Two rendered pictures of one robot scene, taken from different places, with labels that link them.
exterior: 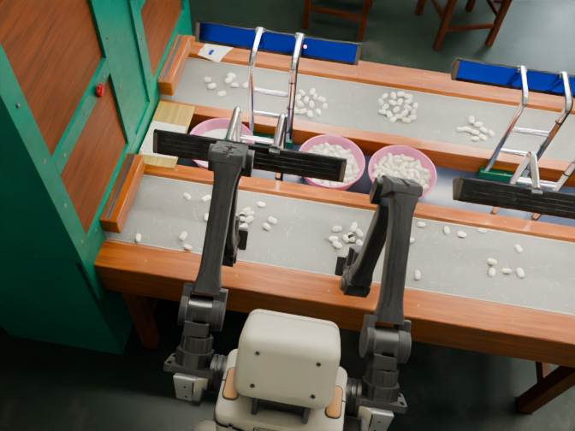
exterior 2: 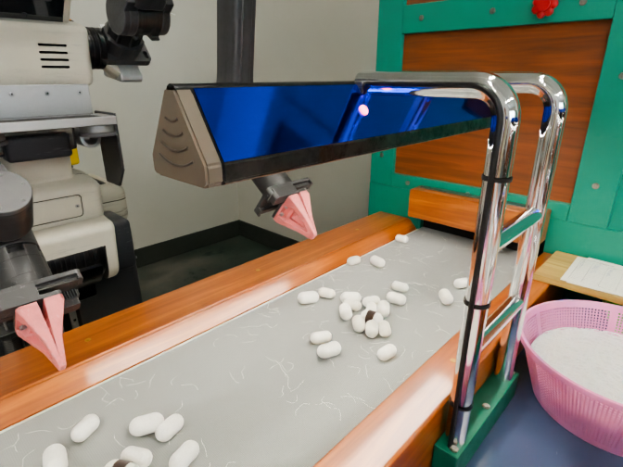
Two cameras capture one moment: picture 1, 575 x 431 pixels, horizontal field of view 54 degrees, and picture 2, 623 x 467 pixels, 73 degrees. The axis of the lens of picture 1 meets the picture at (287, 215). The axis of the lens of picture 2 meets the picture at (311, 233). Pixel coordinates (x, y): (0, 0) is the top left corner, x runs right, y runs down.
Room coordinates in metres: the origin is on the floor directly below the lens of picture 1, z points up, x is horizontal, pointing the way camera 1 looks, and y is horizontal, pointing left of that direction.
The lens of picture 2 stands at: (1.44, -0.35, 1.12)
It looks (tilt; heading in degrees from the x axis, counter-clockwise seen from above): 21 degrees down; 129
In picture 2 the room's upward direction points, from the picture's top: straight up
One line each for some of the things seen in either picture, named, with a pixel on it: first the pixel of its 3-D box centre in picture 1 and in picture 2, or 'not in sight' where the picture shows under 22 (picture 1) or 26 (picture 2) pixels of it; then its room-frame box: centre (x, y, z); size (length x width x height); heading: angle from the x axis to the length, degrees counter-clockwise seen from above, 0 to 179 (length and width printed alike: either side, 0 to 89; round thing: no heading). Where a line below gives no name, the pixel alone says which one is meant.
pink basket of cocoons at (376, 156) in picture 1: (400, 178); not in sight; (1.42, -0.43, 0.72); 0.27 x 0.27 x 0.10
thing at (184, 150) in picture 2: (249, 151); (398, 110); (1.18, 0.14, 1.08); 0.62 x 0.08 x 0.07; 86
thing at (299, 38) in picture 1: (274, 90); not in sight; (1.65, 0.10, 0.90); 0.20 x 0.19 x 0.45; 86
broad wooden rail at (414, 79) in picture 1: (377, 87); not in sight; (1.97, -0.35, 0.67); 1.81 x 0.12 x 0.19; 86
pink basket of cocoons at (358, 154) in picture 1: (329, 168); not in sight; (1.44, -0.15, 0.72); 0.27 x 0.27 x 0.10
